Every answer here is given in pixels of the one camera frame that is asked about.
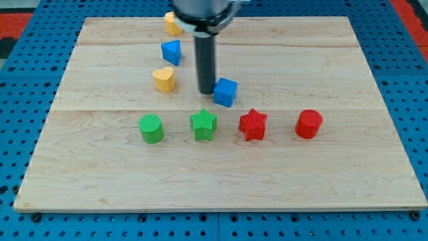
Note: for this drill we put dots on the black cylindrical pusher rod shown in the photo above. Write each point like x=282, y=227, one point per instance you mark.
x=205, y=63

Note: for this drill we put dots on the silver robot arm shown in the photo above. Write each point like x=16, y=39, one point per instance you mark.
x=204, y=19

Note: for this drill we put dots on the green star block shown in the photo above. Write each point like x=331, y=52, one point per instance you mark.
x=203, y=125

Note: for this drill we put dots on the red star block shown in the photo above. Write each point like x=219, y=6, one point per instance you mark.
x=253, y=125

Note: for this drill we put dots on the blue triangle block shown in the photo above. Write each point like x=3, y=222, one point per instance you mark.
x=171, y=51

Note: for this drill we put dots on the yellow pentagon block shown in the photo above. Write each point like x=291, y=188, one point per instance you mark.
x=171, y=25

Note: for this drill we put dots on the blue cube block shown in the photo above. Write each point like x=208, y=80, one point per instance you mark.
x=225, y=92

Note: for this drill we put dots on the yellow heart block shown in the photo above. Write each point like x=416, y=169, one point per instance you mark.
x=164, y=79

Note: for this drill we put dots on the green cylinder block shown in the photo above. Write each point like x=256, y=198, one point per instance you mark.
x=151, y=128

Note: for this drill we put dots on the wooden board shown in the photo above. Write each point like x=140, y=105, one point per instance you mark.
x=91, y=158

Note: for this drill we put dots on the red cylinder block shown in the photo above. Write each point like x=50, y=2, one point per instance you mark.
x=308, y=124

